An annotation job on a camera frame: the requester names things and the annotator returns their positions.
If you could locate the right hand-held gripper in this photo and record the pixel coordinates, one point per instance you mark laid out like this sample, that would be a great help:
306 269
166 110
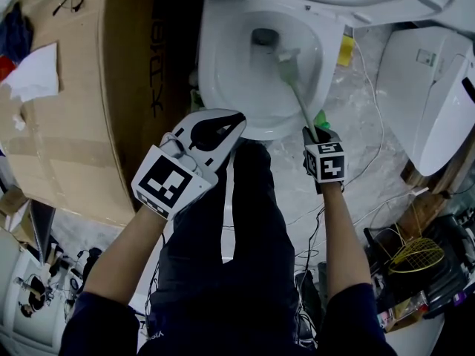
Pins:
328 163

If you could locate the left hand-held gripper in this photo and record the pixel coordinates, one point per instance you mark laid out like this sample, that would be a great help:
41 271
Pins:
165 180

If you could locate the white ceramic toilet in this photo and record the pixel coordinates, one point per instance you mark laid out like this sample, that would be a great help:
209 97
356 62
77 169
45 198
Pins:
222 87

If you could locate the green toilet brush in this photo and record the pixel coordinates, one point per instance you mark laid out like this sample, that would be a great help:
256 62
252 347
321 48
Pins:
287 70

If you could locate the person's left forearm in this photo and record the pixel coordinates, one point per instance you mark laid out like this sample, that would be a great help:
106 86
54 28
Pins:
118 258

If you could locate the person's right forearm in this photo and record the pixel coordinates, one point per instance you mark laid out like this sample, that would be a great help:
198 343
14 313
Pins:
343 243

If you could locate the white toilet on right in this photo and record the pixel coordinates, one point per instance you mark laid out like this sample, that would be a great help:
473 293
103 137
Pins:
408 117

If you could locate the green bottle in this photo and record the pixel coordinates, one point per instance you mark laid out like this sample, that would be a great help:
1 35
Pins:
322 119

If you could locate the yellow sponge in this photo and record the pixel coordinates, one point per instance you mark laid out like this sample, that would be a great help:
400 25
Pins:
346 50

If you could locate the person's dark trousers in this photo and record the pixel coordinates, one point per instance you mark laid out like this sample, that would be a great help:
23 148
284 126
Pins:
256 236

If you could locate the stack of wooden planks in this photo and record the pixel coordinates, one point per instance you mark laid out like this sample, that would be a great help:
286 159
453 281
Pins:
430 198

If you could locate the large cardboard box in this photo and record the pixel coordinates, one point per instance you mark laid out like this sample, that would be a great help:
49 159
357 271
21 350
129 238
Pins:
74 143

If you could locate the white paper sheet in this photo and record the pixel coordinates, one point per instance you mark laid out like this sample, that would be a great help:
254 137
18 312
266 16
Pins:
37 72

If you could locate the dark blue chair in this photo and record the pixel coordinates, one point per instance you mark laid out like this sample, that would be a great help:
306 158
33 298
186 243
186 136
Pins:
42 228

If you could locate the crumpled tissue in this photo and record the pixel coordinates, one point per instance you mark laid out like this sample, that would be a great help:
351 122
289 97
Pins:
19 122

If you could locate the black metal rack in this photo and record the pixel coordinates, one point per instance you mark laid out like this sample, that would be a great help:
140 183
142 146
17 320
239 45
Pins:
438 284

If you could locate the red bottle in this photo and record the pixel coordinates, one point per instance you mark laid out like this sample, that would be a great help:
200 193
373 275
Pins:
7 69

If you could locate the blue cloth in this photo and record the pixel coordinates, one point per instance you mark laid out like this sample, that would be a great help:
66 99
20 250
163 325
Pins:
16 32

